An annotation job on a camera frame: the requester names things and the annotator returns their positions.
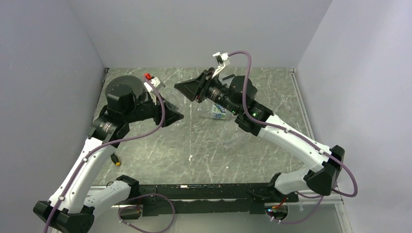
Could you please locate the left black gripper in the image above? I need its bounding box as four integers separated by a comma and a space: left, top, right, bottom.
123, 91, 184, 127

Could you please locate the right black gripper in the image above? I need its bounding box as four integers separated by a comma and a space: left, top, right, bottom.
174, 67, 240, 115

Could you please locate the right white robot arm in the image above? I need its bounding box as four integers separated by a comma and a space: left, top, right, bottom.
174, 68, 345, 201

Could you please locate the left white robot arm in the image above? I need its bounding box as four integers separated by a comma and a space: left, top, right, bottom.
33, 82, 184, 233

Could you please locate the labelled water bottle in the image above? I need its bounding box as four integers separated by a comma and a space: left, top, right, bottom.
196, 102, 234, 120

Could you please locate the black spool disc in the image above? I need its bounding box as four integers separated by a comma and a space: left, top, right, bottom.
105, 75, 144, 101

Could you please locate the yellow tipped screwdriver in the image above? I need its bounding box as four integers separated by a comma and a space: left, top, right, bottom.
110, 153, 121, 166

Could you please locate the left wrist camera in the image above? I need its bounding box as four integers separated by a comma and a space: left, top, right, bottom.
143, 73, 166, 103

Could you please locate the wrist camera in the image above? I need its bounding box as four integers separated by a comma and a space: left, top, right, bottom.
212, 52, 230, 78
143, 73, 166, 103

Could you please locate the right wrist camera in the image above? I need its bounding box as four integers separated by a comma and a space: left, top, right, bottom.
212, 52, 230, 78

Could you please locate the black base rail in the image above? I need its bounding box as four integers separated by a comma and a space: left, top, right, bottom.
120, 183, 299, 216

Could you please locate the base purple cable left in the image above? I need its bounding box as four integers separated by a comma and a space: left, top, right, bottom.
118, 193, 176, 233

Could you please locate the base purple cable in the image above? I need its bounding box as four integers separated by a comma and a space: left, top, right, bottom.
118, 193, 176, 233
266, 193, 326, 225

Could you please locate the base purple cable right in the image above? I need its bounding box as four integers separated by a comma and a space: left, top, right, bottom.
266, 193, 326, 225

